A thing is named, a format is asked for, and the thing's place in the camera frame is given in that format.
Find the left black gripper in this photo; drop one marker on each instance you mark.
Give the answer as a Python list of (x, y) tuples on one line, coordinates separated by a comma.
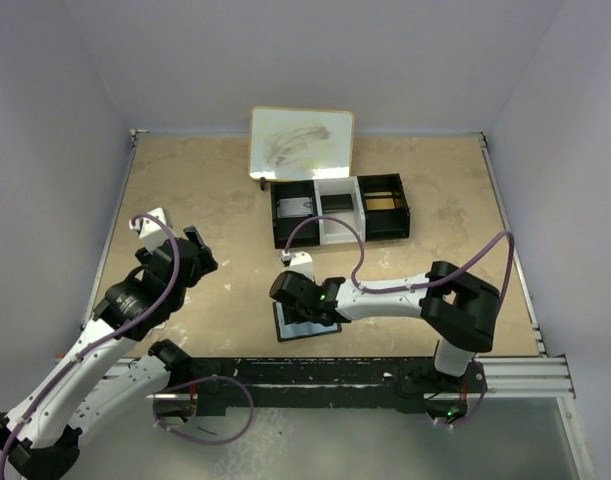
[(204, 263)]

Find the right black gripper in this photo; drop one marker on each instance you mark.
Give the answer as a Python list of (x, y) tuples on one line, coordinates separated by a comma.
[(292, 315)]

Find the black leather card holder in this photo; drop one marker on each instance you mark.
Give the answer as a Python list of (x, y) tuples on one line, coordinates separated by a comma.
[(287, 329)]

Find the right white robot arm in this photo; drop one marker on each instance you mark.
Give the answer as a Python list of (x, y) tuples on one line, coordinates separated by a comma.
[(460, 307)]

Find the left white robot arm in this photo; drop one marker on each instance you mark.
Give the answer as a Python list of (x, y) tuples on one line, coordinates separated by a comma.
[(42, 436)]

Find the gold card in tray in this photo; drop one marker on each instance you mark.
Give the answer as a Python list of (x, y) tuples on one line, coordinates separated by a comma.
[(381, 201)]

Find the black and white compartment tray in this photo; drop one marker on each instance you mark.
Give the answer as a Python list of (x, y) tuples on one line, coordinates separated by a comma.
[(322, 212)]

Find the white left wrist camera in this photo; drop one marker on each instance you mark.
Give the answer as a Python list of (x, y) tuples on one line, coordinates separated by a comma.
[(149, 229)]

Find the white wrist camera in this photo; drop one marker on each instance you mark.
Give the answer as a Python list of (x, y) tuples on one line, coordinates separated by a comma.
[(298, 261), (149, 229)]

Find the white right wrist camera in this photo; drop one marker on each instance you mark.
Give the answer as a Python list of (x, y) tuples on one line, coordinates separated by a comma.
[(298, 261)]

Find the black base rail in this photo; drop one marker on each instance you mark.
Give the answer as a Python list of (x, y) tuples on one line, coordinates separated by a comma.
[(405, 384)]

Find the white board with wooden frame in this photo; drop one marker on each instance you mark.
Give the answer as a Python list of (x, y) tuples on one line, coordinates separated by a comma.
[(290, 144)]

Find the aluminium table frame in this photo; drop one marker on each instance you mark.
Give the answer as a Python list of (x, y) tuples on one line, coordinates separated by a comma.
[(460, 196)]

